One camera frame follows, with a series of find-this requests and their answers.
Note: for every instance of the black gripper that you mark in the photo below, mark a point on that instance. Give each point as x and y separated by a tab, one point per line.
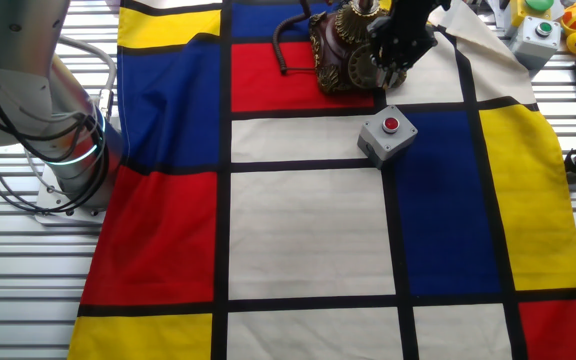
405	35

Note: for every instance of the colourful Mondrian pattern tablecloth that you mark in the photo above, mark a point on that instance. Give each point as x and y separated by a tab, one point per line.
308	235

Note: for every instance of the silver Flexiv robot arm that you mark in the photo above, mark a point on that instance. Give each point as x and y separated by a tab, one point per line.
8	75

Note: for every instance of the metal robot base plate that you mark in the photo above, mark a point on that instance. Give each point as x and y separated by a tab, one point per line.
50	200

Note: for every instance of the brown brass rotary phone base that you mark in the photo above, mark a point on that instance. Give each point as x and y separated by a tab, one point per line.
335	50

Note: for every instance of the yellow box with green button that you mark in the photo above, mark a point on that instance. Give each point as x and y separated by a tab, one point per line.
520	10

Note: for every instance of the grey box with green button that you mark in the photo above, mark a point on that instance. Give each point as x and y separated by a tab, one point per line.
535	45

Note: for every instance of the grey box with red button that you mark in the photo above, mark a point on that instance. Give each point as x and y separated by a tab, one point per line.
385	142

